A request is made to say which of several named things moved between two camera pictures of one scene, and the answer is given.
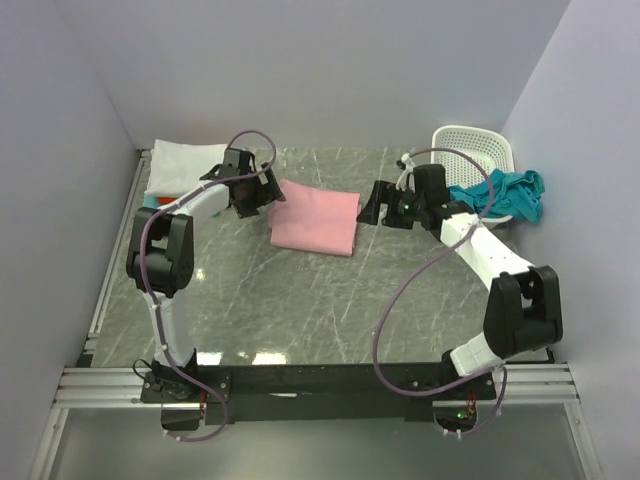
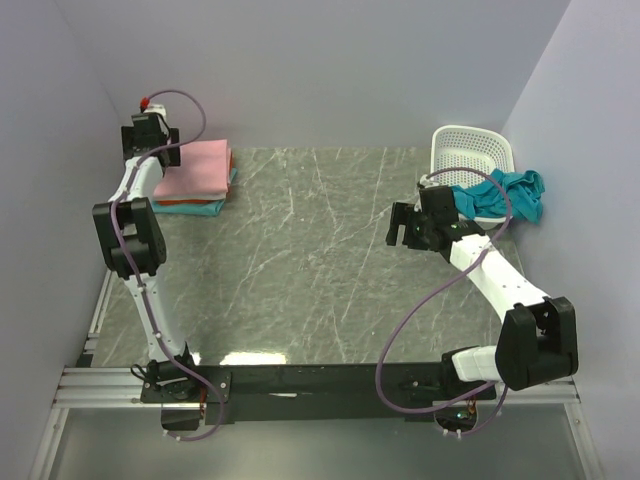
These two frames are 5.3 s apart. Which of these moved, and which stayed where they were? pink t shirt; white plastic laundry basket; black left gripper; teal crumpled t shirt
Moved: pink t shirt; black left gripper
Stayed: teal crumpled t shirt; white plastic laundry basket
